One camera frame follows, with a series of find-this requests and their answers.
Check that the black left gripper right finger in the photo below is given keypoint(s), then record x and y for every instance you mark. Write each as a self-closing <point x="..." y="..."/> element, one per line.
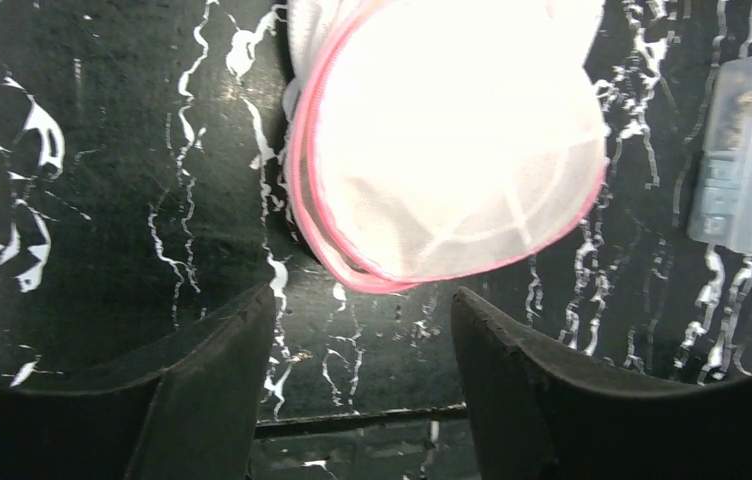
<point x="539" y="410"/>

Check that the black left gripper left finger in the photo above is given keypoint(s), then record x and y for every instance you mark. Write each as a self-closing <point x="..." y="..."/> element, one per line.
<point x="182" y="407"/>

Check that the white mesh bag pink trim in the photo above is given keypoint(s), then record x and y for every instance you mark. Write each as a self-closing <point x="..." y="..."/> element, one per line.
<point x="435" y="140"/>

